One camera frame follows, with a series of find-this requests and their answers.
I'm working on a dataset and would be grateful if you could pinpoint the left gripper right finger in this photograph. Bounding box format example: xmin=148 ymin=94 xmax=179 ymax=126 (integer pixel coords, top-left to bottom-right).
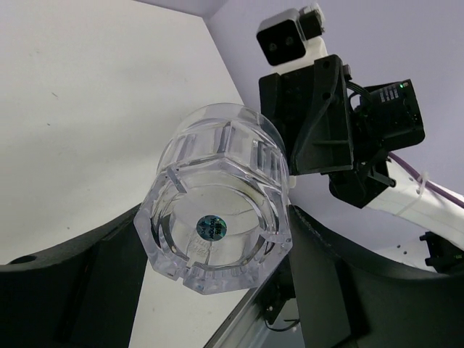
xmin=289 ymin=206 xmax=463 ymax=347

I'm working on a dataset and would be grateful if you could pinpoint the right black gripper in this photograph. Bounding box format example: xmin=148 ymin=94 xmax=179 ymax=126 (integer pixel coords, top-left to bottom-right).
xmin=259 ymin=54 xmax=426 ymax=208

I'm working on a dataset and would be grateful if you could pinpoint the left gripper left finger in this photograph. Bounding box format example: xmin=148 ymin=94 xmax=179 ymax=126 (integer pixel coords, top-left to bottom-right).
xmin=1 ymin=207 xmax=147 ymax=347

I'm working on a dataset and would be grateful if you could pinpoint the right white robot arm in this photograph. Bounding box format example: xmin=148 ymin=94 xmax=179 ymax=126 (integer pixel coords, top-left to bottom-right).
xmin=259 ymin=54 xmax=463 ymax=273

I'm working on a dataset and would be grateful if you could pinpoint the aluminium mounting rail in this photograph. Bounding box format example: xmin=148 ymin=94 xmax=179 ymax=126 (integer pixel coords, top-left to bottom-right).
xmin=204 ymin=283 xmax=299 ymax=348

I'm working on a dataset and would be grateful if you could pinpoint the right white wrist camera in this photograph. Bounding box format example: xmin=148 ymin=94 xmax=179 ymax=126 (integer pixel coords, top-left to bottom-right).
xmin=256 ymin=3 xmax=328 ymax=75

